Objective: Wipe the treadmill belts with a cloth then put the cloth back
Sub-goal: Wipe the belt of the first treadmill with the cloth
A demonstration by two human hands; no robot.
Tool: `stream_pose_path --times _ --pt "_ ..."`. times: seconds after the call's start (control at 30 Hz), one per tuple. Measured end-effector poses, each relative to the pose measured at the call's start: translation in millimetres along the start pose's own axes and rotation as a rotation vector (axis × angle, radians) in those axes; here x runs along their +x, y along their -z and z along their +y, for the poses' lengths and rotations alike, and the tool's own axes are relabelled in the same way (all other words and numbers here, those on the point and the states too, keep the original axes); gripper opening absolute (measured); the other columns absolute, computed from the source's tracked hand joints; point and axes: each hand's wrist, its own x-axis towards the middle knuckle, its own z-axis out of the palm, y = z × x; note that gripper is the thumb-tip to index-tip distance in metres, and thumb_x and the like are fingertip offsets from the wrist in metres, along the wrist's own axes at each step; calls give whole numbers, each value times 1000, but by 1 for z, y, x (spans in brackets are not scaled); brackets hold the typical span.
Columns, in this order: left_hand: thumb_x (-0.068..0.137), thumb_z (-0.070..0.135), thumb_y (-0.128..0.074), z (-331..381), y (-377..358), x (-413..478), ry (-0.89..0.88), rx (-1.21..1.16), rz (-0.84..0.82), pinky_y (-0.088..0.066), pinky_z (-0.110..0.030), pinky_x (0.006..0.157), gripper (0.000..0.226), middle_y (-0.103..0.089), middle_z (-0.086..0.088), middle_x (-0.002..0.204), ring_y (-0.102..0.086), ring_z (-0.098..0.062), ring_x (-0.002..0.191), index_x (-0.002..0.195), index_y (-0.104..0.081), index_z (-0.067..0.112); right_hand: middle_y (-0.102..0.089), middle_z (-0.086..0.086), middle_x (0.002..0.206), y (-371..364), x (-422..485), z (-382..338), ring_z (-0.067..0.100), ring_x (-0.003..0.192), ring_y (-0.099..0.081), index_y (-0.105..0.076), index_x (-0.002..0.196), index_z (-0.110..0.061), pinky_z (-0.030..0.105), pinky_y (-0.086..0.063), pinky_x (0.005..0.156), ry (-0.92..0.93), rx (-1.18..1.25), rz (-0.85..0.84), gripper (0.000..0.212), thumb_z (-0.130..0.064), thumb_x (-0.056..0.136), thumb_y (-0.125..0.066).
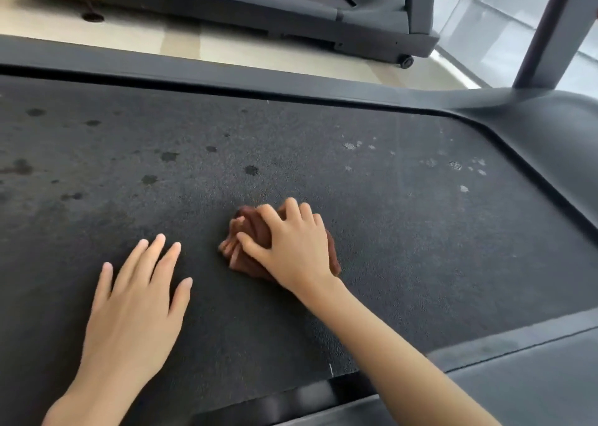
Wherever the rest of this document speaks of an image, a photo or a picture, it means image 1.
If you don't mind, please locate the brown cleaning cloth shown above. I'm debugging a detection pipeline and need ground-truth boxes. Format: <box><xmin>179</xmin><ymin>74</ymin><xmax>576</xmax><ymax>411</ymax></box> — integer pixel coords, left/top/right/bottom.
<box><xmin>218</xmin><ymin>205</ymin><xmax>343</xmax><ymax>282</ymax></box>

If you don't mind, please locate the person's right hand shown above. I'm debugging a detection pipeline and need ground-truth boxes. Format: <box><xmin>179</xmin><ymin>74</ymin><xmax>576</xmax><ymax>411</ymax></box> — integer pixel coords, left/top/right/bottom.
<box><xmin>235</xmin><ymin>197</ymin><xmax>346</xmax><ymax>308</ymax></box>

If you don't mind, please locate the grey treadmill with red label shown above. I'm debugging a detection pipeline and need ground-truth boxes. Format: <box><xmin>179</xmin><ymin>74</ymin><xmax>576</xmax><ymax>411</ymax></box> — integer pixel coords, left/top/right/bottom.
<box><xmin>0</xmin><ymin>0</ymin><xmax>441</xmax><ymax>70</ymax></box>

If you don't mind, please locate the person's right forearm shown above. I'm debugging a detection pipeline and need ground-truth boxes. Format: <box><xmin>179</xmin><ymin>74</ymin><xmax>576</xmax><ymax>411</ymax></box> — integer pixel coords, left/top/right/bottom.
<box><xmin>308</xmin><ymin>278</ymin><xmax>503</xmax><ymax>426</ymax></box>

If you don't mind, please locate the stained grey treadmill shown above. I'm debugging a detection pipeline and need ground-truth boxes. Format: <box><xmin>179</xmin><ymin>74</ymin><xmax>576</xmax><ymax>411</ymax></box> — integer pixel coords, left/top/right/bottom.
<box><xmin>0</xmin><ymin>0</ymin><xmax>598</xmax><ymax>426</ymax></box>

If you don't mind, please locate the person's left hand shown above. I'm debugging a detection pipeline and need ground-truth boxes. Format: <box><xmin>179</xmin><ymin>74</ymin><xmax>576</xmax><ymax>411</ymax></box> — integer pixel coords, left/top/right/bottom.
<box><xmin>70</xmin><ymin>233</ymin><xmax>194</xmax><ymax>394</ymax></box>

